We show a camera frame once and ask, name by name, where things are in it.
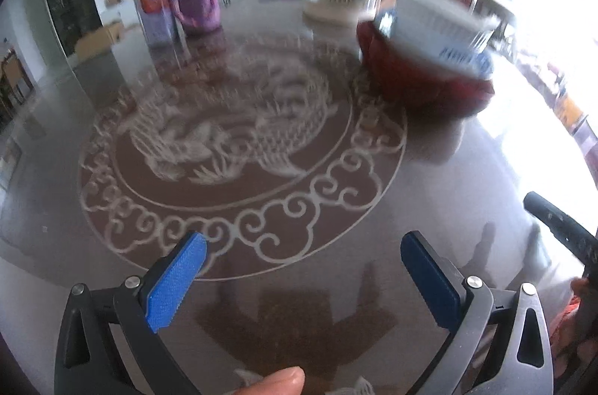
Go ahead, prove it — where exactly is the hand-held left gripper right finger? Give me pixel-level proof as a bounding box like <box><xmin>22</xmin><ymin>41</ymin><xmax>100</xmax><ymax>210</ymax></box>
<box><xmin>400</xmin><ymin>231</ymin><xmax>555</xmax><ymax>395</ymax></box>

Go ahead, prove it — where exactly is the orange fuzzy clothing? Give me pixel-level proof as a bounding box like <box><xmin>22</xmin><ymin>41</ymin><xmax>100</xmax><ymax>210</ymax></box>
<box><xmin>551</xmin><ymin>299</ymin><xmax>582</xmax><ymax>344</ymax></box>

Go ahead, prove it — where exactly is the white ribbed bowl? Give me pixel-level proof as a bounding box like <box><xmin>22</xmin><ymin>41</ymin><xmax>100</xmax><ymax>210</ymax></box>
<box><xmin>391</xmin><ymin>0</ymin><xmax>502</xmax><ymax>50</ymax></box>

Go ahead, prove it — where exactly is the pile of snacks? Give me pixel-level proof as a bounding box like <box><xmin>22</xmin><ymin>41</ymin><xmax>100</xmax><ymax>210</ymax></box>
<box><xmin>528</xmin><ymin>49</ymin><xmax>594</xmax><ymax>135</ymax></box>

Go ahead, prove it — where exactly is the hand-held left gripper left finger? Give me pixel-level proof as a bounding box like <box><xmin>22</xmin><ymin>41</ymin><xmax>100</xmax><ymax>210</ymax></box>
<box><xmin>55</xmin><ymin>231</ymin><xmax>209</xmax><ymax>395</ymax></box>

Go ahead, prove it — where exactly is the blue and white bowl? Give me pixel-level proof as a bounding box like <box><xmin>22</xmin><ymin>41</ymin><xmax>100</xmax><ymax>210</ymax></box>
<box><xmin>374</xmin><ymin>9</ymin><xmax>497</xmax><ymax>80</ymax></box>

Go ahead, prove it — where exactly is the person's left hand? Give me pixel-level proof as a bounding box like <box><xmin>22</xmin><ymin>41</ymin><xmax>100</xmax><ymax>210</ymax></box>
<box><xmin>219</xmin><ymin>366</ymin><xmax>306</xmax><ymax>395</ymax></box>

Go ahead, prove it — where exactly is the purple tin can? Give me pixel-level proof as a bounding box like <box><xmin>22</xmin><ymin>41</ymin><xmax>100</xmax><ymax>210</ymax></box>
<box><xmin>133</xmin><ymin>0</ymin><xmax>181</xmax><ymax>47</ymax></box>

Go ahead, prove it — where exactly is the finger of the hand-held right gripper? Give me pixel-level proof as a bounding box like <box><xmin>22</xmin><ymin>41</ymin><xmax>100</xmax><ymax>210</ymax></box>
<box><xmin>523</xmin><ymin>191</ymin><xmax>598</xmax><ymax>267</ymax></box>

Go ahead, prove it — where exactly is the cardboard box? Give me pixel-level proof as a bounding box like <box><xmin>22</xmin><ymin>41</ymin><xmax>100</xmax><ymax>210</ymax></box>
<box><xmin>75</xmin><ymin>21</ymin><xmax>124</xmax><ymax>59</ymax></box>

